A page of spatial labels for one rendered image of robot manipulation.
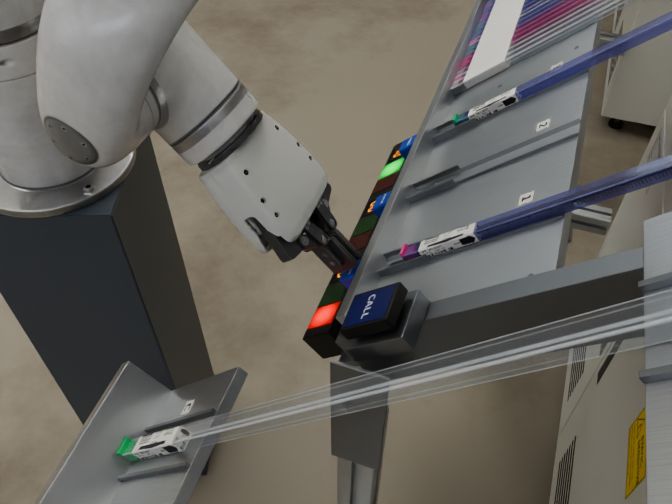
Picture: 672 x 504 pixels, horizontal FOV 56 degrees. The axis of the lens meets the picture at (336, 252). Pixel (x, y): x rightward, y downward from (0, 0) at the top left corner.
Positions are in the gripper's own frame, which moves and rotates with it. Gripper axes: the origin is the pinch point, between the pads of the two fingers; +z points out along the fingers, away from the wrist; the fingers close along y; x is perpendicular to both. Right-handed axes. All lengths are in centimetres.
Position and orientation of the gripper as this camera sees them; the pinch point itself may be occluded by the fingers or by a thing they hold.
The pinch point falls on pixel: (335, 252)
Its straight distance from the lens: 63.6
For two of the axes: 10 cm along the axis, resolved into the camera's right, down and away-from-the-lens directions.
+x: 7.0, -2.6, -6.6
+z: 6.3, 6.7, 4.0
